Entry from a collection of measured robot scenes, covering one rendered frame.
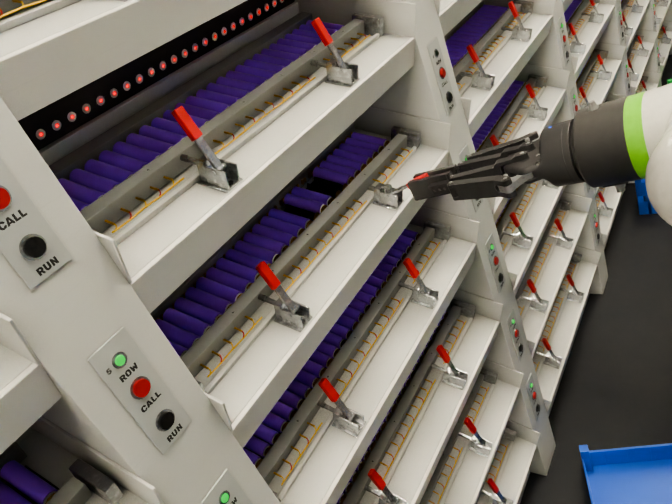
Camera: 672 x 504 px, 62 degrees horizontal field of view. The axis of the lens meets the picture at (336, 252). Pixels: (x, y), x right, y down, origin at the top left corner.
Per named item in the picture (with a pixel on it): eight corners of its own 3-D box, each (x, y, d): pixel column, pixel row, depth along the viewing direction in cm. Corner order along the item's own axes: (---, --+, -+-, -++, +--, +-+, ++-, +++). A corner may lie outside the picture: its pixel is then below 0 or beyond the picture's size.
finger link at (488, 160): (529, 144, 69) (533, 139, 70) (453, 161, 77) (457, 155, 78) (540, 172, 71) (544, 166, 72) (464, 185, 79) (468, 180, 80)
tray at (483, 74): (549, 32, 144) (560, -26, 135) (465, 146, 105) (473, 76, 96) (472, 22, 152) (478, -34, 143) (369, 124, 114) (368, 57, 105)
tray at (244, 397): (447, 172, 100) (451, 123, 93) (239, 454, 61) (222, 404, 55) (347, 146, 108) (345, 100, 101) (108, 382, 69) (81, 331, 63)
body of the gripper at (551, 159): (584, 195, 65) (509, 208, 71) (600, 159, 70) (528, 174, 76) (564, 138, 62) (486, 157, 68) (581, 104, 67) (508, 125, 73)
